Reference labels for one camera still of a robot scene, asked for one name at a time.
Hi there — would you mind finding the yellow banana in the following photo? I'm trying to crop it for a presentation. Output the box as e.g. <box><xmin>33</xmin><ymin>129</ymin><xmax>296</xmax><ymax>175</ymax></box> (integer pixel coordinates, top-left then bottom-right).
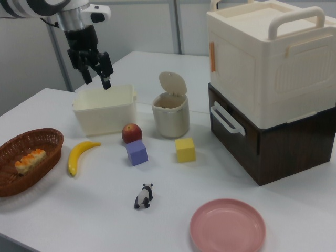
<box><xmin>68</xmin><ymin>141</ymin><xmax>102</xmax><ymax>179</ymax></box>

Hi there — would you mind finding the orange box latch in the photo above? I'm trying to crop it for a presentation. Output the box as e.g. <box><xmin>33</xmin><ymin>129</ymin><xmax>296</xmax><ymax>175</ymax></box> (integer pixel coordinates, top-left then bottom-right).
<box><xmin>209</xmin><ymin>41</ymin><xmax>217</xmax><ymax>72</ymax></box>

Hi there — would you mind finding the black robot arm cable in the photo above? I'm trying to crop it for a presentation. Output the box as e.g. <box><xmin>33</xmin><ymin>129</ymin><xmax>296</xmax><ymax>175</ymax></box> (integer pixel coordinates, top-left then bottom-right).
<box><xmin>39</xmin><ymin>16</ymin><xmax>60</xmax><ymax>28</ymax></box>

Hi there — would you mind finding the red apple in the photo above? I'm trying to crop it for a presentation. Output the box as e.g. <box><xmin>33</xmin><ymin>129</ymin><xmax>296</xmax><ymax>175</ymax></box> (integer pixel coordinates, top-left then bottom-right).
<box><xmin>121</xmin><ymin>123</ymin><xmax>143</xmax><ymax>144</ymax></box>

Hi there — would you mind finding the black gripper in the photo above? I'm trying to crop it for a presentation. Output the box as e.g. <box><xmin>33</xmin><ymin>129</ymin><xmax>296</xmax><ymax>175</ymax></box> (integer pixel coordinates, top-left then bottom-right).
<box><xmin>64</xmin><ymin>24</ymin><xmax>114</xmax><ymax>91</ymax></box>

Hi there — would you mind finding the small panda figurine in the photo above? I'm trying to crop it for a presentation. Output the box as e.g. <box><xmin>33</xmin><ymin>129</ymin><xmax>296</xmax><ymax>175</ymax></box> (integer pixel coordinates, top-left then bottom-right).
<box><xmin>134</xmin><ymin>183</ymin><xmax>154</xmax><ymax>210</ymax></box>

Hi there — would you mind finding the grey partition post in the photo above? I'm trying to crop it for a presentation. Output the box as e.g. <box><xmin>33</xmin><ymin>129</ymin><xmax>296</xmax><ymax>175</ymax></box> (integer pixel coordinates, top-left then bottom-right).
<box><xmin>172</xmin><ymin>0</ymin><xmax>184</xmax><ymax>55</ymax></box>

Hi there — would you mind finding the toy cake with orange topping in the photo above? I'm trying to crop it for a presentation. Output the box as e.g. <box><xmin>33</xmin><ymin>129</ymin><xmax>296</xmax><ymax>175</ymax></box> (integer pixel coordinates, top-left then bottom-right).
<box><xmin>14</xmin><ymin>148</ymin><xmax>47</xmax><ymax>176</ymax></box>

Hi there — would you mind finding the yellow foam cube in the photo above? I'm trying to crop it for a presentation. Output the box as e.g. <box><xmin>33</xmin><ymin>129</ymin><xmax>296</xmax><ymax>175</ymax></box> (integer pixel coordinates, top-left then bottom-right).
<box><xmin>174</xmin><ymin>137</ymin><xmax>197</xmax><ymax>163</ymax></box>

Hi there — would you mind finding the dark wooden drawer box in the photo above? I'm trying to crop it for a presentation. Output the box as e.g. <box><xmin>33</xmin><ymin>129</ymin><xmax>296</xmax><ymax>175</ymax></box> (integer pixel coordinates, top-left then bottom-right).
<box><xmin>208</xmin><ymin>82</ymin><xmax>336</xmax><ymax>187</ymax></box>

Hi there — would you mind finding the cream plastic storage bin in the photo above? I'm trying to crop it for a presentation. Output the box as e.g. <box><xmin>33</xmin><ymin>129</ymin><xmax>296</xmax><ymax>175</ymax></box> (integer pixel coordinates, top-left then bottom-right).
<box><xmin>72</xmin><ymin>83</ymin><xmax>139</xmax><ymax>137</ymax></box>

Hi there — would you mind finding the pink plate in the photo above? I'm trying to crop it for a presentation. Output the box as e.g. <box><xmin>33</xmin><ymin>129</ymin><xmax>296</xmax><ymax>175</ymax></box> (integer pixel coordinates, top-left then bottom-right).
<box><xmin>190</xmin><ymin>198</ymin><xmax>267</xmax><ymax>252</ymax></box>

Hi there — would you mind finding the cream plastic box with handles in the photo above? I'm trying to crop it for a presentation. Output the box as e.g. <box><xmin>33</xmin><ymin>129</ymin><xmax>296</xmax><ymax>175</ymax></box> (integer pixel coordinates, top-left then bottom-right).
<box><xmin>206</xmin><ymin>0</ymin><xmax>336</xmax><ymax>129</ymax></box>

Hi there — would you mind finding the small beige lidded trash can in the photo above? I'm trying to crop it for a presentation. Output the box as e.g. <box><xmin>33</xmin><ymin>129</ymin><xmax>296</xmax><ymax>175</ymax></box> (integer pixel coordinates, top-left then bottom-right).
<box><xmin>151</xmin><ymin>71</ymin><xmax>190</xmax><ymax>139</ymax></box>

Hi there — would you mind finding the purple foam cube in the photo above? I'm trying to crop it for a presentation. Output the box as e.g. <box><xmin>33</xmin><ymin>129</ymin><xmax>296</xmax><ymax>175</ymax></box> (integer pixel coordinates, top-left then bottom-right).
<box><xmin>125</xmin><ymin>140</ymin><xmax>149</xmax><ymax>167</ymax></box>

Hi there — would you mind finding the white drawer handle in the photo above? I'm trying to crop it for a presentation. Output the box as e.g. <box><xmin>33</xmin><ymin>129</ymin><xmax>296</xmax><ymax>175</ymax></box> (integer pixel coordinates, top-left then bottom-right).
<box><xmin>210</xmin><ymin>101</ymin><xmax>246</xmax><ymax>137</ymax></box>

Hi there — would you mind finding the brown wicker basket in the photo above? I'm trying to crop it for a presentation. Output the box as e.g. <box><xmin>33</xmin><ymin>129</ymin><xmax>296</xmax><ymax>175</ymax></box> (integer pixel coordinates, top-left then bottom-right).
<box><xmin>0</xmin><ymin>128</ymin><xmax>65</xmax><ymax>198</ymax></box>

